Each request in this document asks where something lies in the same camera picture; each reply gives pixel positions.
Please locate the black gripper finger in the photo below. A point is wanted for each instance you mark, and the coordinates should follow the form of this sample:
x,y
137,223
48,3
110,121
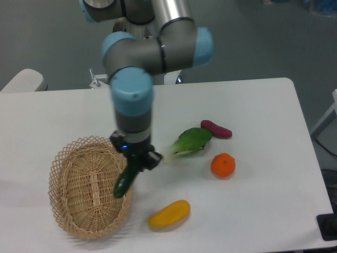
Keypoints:
x,y
152,159
133,165

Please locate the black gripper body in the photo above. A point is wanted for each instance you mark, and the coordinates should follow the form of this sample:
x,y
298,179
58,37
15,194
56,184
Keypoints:
x,y
129,144

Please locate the dark green cucumber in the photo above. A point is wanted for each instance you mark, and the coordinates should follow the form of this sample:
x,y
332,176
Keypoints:
x,y
123,184

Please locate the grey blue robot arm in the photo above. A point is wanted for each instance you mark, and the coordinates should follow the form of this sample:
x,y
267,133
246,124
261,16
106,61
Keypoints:
x,y
131,61

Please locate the woven wicker basket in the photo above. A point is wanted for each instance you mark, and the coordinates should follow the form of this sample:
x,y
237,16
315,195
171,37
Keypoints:
x,y
81,181

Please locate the green bok choy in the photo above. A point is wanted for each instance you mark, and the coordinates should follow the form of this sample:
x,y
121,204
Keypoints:
x,y
192,140

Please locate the yellow mango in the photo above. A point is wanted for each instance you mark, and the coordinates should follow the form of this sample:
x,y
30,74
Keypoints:
x,y
170,217

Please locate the purple sweet potato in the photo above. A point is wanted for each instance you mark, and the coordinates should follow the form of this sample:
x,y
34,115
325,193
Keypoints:
x,y
216,130

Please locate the orange tangerine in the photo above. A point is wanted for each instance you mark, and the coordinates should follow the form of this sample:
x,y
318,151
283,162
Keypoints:
x,y
223,165

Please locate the white chair armrest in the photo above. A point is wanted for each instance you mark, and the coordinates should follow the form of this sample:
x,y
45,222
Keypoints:
x,y
27,80

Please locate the black device at table edge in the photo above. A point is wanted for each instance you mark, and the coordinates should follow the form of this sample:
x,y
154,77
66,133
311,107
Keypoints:
x,y
327,226

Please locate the white furniture at right edge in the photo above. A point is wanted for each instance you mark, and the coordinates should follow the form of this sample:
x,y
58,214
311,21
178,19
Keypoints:
x,y
324,120

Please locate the white metal base frame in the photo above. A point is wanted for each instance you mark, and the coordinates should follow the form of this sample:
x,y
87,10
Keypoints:
x,y
100,81

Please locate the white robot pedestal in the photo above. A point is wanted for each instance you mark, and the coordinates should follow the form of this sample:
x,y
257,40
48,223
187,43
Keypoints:
x,y
142,32

